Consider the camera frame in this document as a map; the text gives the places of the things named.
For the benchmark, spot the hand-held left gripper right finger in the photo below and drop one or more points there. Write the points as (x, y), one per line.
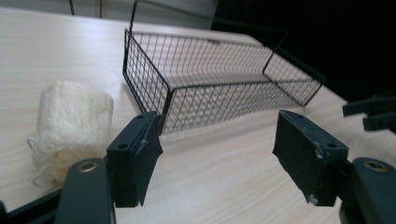
(306, 155)

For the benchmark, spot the white towel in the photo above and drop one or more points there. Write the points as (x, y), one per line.
(73, 124)

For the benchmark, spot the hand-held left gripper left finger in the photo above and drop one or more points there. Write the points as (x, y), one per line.
(132, 161)

